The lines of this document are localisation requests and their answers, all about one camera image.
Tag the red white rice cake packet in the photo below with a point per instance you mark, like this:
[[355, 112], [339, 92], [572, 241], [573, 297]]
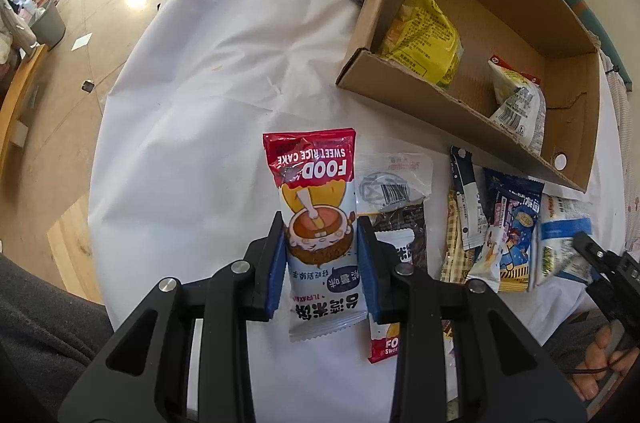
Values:
[[382, 345], [315, 183]]

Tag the dark blue stick packet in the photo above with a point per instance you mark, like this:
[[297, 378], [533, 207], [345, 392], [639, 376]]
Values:
[[467, 198]]

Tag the beige checked snack packet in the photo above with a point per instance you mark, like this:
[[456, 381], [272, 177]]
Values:
[[452, 253]]

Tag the small black floor object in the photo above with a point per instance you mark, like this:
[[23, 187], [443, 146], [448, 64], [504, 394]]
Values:
[[87, 86]]

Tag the white blue snack packet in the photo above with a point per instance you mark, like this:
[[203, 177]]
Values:
[[557, 228]]

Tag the clear barcode snack packet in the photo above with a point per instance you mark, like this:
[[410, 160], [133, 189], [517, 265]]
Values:
[[395, 188]]

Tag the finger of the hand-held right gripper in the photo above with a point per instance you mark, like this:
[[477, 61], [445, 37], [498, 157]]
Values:
[[592, 248]]

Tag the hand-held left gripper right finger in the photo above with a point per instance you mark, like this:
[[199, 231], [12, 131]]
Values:
[[367, 270]]

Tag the blue cartoon snack packet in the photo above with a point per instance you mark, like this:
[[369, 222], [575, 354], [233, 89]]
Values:
[[515, 228]]

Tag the white paper sheet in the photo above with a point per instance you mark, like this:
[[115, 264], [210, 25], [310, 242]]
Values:
[[82, 42]]

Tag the teal padded mat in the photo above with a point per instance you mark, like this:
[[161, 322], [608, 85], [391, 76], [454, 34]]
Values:
[[585, 13]]

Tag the white snack packet red corner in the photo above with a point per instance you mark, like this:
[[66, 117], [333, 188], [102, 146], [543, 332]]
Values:
[[517, 103]]

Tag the yellow snack packet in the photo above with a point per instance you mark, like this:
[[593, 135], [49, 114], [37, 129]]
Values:
[[425, 33]]

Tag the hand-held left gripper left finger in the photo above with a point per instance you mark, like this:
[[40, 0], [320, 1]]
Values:
[[277, 265]]

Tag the grey bin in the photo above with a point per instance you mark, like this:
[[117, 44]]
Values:
[[49, 23]]

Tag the grey trousers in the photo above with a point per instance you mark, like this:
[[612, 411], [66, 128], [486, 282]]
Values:
[[45, 328]]

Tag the person's right hand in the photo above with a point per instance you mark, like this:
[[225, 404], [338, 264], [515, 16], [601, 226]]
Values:
[[595, 360]]

